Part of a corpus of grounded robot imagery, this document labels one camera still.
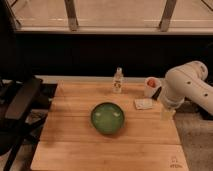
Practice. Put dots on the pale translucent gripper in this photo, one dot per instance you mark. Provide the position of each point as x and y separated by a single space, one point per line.
167 114

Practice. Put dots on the white sponge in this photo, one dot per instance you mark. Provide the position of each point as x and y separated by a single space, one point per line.
143 104

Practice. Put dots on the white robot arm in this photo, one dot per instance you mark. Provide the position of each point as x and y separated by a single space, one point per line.
188 81

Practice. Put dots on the green ceramic bowl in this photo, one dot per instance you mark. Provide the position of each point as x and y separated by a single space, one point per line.
107 118

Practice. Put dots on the clear glass bottle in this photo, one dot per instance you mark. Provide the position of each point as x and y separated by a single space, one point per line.
118 80

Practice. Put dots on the black office chair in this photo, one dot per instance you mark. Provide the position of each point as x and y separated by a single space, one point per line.
13 127

